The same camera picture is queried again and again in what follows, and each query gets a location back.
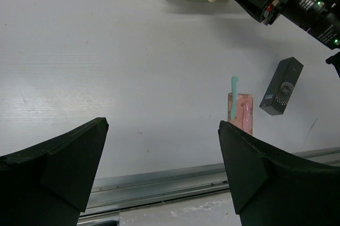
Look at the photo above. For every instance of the white foil-taped cover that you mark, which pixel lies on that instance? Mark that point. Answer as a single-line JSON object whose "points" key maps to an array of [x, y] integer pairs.
{"points": [[215, 209]]}

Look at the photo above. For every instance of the aluminium rail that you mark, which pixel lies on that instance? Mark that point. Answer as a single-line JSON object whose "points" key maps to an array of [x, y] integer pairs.
{"points": [[110, 196]]}

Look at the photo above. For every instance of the teal makeup spatula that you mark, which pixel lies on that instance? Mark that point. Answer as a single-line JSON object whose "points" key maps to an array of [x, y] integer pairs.
{"points": [[234, 82]]}

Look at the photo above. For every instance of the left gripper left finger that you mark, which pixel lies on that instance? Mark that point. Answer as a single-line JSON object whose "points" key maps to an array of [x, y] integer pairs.
{"points": [[50, 183]]}

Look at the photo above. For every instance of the black cosmetic box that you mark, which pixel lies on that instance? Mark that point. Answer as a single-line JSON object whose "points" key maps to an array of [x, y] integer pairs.
{"points": [[281, 86]]}

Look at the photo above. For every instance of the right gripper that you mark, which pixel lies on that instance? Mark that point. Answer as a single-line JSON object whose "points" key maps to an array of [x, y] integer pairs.
{"points": [[318, 18]]}

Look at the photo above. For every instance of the pink makeup packet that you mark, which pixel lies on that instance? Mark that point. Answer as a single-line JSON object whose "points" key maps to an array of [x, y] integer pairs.
{"points": [[244, 112]]}

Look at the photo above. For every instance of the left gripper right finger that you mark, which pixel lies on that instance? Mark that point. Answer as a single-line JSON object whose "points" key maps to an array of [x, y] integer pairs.
{"points": [[272, 187]]}

